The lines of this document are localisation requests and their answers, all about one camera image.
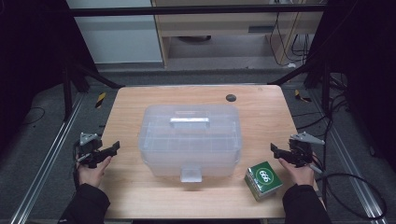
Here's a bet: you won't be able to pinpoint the light wooden desk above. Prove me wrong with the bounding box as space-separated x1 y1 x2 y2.
151 0 325 68

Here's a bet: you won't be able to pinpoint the black horizontal bar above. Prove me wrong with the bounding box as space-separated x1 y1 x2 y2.
69 4 326 18

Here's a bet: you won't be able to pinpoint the black curtain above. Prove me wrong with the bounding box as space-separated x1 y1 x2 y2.
311 0 396 174
0 0 96 153

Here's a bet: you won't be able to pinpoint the white cabinet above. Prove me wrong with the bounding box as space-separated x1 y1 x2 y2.
65 0 164 64

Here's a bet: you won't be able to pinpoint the clear plastic storage box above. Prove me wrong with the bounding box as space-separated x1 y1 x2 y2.
137 104 243 184

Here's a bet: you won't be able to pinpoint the thin black floor cable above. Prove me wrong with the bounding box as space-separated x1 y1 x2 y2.
18 106 47 127

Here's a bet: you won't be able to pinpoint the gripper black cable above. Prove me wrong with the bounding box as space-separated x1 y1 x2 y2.
72 141 94 189
308 162 327 180

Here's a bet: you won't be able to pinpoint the person's left hand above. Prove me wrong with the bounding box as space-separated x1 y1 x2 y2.
77 155 113 189

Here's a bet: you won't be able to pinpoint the hanging black desk cables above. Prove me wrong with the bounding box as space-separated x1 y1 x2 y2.
269 12 312 67

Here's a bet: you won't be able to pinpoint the bundle of black floor cables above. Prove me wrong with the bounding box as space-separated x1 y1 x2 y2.
292 74 350 138

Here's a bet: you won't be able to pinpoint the person's right hand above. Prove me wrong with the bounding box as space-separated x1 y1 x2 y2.
277 153 316 188

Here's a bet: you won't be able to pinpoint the yellow black striped tape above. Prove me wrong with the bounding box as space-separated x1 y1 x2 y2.
293 89 313 104
94 91 107 109

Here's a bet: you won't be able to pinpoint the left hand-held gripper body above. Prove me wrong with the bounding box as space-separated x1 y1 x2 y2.
76 132 104 170

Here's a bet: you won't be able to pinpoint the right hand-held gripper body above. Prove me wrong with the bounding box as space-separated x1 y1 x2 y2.
288 131 326 169

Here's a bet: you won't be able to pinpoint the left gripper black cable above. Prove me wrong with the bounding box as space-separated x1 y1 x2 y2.
72 141 94 189

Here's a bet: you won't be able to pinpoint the aluminium floor rail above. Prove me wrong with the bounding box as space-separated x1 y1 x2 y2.
8 92 86 224
311 90 390 224

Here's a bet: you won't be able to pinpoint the looped black floor cable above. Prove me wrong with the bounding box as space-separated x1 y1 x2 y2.
316 172 389 220

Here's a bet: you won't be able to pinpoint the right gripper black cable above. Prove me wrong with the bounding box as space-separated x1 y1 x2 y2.
308 162 327 180

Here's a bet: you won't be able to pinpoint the black metal stand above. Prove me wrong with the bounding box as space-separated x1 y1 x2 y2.
267 59 332 117
61 60 125 122

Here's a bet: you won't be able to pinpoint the green printed carton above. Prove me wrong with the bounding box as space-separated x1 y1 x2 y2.
243 161 284 202

